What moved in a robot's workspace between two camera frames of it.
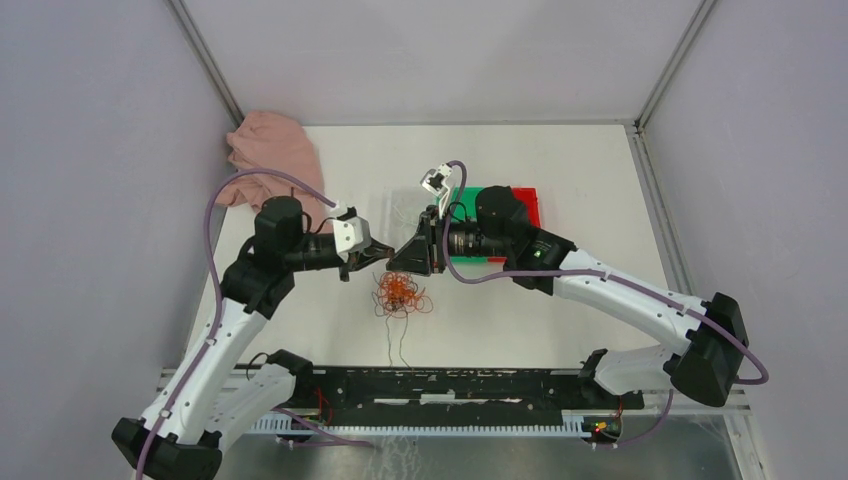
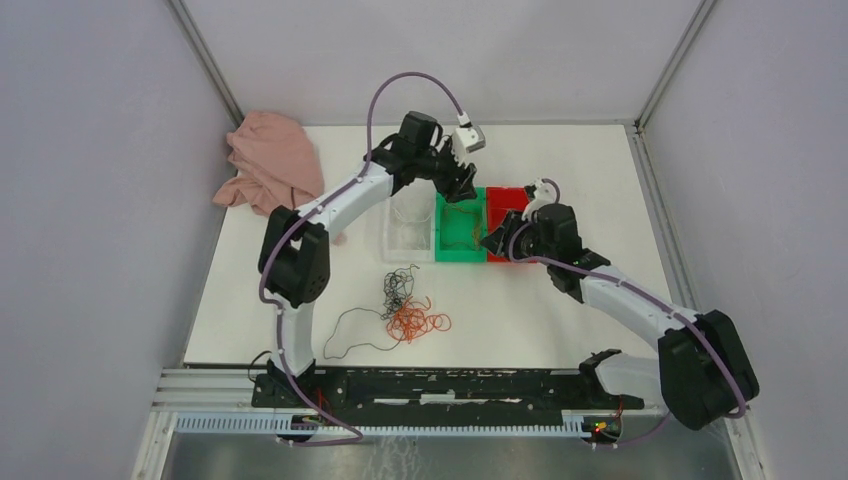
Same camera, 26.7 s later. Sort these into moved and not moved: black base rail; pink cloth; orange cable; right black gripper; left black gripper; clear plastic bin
Moved: left black gripper; right black gripper; orange cable
Not moved: clear plastic bin; black base rail; pink cloth
